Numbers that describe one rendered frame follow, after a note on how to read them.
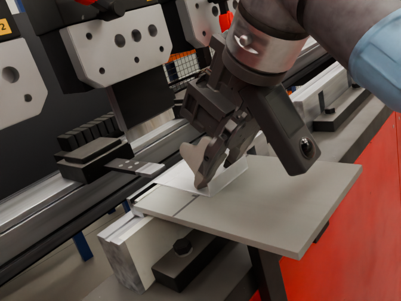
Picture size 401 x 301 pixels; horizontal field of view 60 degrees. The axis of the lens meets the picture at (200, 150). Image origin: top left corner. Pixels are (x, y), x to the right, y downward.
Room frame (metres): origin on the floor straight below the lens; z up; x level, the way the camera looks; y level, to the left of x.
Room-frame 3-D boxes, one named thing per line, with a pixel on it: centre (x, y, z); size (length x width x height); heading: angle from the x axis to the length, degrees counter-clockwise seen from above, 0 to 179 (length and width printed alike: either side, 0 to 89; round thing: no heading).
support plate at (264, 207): (0.42, -0.04, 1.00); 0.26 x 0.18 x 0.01; 43
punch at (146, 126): (0.53, 0.06, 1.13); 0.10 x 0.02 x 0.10; 133
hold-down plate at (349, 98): (0.90, -0.42, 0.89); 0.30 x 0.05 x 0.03; 133
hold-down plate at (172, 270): (0.51, -0.01, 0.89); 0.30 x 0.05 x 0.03; 133
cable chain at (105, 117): (0.96, 0.18, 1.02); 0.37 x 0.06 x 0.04; 133
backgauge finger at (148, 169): (0.65, 0.17, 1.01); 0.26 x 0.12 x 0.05; 43
